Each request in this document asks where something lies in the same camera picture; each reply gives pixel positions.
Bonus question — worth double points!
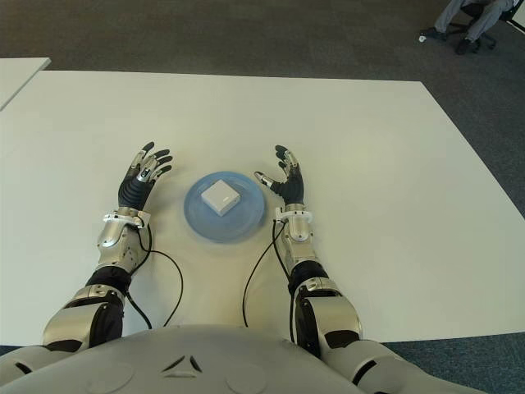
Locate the blue round plate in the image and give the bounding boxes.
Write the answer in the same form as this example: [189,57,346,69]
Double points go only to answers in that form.
[183,170,268,245]

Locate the black office chair base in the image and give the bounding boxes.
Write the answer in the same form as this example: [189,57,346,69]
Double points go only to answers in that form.
[445,6,497,49]

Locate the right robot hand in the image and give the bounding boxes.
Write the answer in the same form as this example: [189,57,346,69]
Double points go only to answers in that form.
[253,144,307,206]

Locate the seated person legs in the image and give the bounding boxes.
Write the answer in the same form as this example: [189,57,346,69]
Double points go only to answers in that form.
[421,0,516,54]

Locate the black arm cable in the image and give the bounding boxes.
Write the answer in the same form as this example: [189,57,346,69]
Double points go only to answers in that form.
[126,229,185,329]
[243,219,296,344]

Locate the grey robot torso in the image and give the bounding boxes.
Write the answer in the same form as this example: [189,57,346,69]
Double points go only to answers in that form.
[0,323,370,394]

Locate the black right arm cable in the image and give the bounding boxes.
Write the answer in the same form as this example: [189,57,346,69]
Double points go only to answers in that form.
[243,219,296,344]

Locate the white side table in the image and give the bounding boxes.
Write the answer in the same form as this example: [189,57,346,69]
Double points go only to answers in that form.
[0,57,52,112]

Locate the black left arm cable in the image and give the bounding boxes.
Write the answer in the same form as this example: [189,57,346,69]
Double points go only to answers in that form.
[126,229,185,329]

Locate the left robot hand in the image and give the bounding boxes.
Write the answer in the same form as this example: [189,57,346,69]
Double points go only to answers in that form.
[117,142,173,210]

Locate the white charger plug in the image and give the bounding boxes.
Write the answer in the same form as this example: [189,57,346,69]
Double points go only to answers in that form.
[200,179,241,218]

